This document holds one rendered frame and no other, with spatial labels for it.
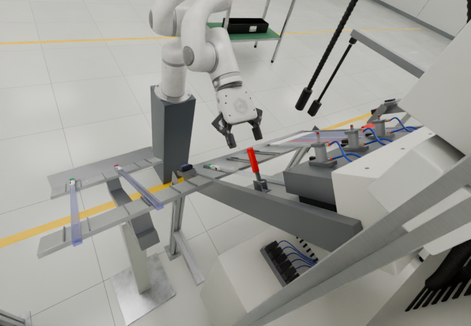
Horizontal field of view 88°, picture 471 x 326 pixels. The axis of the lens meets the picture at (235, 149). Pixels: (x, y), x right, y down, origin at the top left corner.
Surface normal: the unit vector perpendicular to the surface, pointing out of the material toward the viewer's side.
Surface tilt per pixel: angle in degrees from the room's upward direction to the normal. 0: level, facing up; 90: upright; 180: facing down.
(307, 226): 90
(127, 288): 0
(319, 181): 90
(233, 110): 35
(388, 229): 90
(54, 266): 0
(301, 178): 90
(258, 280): 0
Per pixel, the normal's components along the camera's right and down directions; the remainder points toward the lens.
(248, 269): 0.22, -0.66
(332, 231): -0.83, 0.26
